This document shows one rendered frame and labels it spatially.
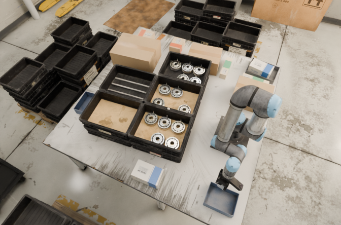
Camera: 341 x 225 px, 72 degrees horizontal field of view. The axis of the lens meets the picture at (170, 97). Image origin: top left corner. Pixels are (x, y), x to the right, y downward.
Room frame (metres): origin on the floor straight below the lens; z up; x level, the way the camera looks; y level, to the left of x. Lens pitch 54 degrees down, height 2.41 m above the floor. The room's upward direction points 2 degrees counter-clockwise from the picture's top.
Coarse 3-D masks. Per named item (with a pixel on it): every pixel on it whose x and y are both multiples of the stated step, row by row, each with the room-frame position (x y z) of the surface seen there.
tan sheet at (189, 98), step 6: (156, 90) 1.22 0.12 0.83; (156, 96) 1.15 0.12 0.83; (162, 96) 1.15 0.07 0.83; (168, 96) 1.15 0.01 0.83; (186, 96) 1.14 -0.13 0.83; (192, 96) 1.14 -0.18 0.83; (168, 102) 1.09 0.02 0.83; (174, 102) 1.09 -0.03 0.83; (180, 102) 1.08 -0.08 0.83; (186, 102) 1.08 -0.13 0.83; (192, 102) 1.08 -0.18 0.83; (174, 108) 1.03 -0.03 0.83; (192, 108) 1.02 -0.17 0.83
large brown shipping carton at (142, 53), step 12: (120, 36) 1.85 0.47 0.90; (132, 36) 1.84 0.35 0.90; (120, 48) 1.68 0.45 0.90; (132, 48) 1.67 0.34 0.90; (144, 48) 1.67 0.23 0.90; (156, 48) 1.67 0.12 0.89; (120, 60) 1.60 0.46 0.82; (132, 60) 1.55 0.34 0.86; (144, 60) 1.51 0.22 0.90; (156, 60) 1.65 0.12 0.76
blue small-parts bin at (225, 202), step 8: (216, 184) 0.44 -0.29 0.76; (208, 192) 0.41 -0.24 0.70; (216, 192) 0.41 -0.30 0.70; (224, 192) 0.40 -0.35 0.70; (232, 192) 0.39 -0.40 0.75; (208, 200) 0.36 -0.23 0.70; (216, 200) 0.35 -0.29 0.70; (224, 200) 0.35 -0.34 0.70; (232, 200) 0.35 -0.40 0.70; (216, 208) 0.29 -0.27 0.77; (224, 208) 0.30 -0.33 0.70; (232, 208) 0.30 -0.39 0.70; (232, 216) 0.24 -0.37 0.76
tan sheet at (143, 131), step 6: (144, 120) 0.93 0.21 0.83; (174, 120) 0.92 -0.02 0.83; (144, 126) 0.87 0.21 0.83; (150, 126) 0.87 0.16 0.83; (156, 126) 0.87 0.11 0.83; (186, 126) 0.86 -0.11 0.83; (138, 132) 0.82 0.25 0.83; (144, 132) 0.82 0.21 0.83; (150, 132) 0.82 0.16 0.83; (156, 132) 0.82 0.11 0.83; (162, 132) 0.82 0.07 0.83; (168, 132) 0.82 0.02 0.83; (144, 138) 0.77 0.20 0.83; (150, 138) 0.77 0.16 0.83; (180, 138) 0.76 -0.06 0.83; (180, 144) 0.71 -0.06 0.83
